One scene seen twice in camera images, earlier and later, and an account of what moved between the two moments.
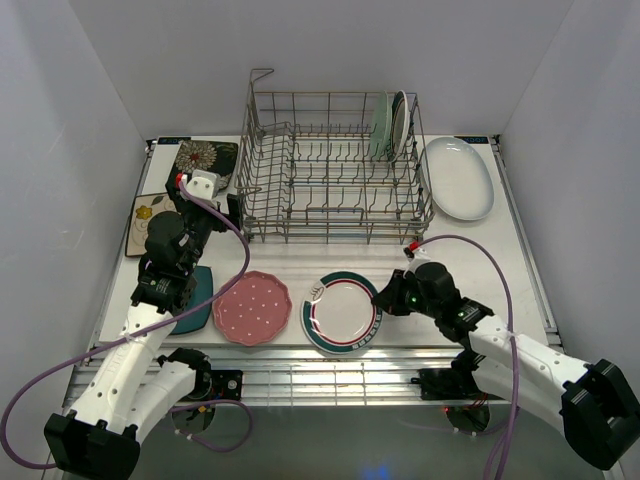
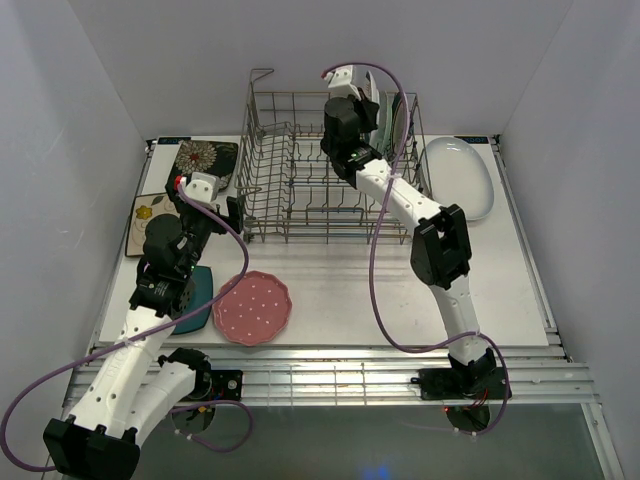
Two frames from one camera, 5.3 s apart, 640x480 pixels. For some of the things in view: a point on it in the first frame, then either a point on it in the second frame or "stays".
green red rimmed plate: [338, 315] -> [370, 88]
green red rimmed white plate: [400, 125] stays
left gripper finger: [235, 208] stays
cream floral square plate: [144, 207] stays
